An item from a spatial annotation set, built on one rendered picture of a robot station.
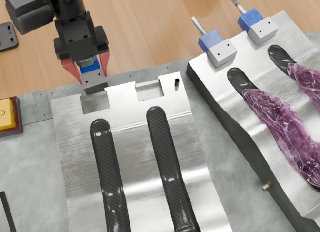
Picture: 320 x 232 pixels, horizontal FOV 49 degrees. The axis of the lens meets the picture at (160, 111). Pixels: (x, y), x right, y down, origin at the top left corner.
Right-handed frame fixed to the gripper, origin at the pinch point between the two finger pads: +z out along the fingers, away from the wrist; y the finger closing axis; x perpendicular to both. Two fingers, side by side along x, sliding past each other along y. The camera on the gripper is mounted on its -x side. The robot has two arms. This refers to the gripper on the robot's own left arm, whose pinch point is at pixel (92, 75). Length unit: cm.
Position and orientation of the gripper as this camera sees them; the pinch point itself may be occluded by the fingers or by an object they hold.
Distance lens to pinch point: 76.6
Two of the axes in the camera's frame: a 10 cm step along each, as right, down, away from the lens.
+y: 9.4, -3.1, 1.3
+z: 1.5, 7.4, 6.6
